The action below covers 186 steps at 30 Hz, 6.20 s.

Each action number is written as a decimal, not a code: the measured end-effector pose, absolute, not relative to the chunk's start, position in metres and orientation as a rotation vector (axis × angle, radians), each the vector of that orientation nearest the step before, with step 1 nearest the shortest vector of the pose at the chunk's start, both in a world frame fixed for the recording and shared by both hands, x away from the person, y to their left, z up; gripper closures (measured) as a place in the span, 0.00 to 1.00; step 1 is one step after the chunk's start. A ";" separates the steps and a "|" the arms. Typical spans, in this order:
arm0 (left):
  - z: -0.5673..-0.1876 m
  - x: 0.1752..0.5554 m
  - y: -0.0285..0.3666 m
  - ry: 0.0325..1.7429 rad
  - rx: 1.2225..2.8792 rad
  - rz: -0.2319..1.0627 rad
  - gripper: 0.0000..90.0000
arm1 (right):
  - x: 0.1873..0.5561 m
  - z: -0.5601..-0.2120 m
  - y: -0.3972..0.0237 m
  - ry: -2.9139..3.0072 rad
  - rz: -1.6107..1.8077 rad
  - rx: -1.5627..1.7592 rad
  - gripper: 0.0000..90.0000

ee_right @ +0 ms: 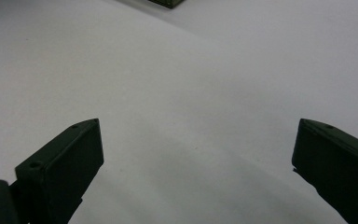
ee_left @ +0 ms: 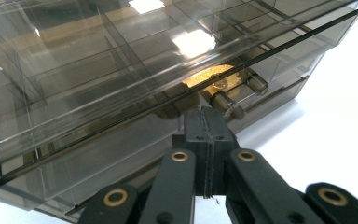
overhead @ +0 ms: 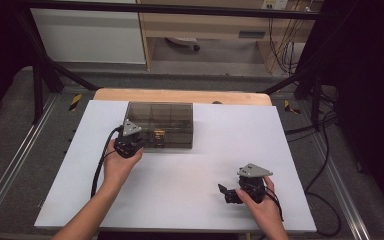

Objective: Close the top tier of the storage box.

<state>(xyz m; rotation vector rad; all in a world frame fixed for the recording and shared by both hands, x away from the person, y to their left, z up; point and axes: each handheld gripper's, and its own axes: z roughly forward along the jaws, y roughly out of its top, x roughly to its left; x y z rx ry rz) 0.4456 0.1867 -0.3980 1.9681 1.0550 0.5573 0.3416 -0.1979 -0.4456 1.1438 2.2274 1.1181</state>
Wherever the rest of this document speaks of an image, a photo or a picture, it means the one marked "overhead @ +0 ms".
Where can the black metal frame strut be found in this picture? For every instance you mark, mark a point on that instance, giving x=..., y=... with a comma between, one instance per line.
x=306, y=83
x=46, y=70

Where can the small gold metal ornament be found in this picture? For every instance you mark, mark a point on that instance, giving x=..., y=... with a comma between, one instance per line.
x=159, y=133

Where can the white power strip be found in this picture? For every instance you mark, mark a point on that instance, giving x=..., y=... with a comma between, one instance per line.
x=275, y=4

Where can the wooden table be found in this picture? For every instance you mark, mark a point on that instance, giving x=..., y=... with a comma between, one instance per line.
x=180, y=96

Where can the yellow and black tape marker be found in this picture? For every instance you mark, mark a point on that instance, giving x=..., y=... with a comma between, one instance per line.
x=75, y=102

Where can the smoky transparent drawer organizer box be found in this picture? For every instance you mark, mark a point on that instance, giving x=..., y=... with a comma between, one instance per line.
x=166, y=120

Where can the black curtain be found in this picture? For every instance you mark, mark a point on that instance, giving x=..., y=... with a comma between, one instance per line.
x=370, y=100
x=0, y=50

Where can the chair base with caster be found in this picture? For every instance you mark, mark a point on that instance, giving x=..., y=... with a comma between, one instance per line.
x=183, y=41

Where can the person's left hand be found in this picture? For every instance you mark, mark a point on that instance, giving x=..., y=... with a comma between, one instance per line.
x=120, y=166

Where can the white cabinet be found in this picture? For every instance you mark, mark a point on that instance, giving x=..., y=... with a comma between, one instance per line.
x=86, y=36

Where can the black metal frame bar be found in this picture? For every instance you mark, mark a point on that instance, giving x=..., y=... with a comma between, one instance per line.
x=180, y=9

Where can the light wooden desk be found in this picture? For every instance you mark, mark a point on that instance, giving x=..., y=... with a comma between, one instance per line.
x=206, y=25

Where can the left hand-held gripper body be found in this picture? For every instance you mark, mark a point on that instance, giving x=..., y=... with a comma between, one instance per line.
x=129, y=140

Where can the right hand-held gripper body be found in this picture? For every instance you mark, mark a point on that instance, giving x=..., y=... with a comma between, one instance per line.
x=254, y=185

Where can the aluminium rail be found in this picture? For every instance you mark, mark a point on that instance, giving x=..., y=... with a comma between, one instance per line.
x=16, y=156
x=343, y=190

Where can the person's right hand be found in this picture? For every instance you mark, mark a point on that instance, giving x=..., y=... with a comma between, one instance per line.
x=263, y=210

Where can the yellow clamp right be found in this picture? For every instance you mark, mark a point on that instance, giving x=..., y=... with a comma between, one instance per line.
x=291, y=108

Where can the white board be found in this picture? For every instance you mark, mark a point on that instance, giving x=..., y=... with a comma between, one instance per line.
x=186, y=186

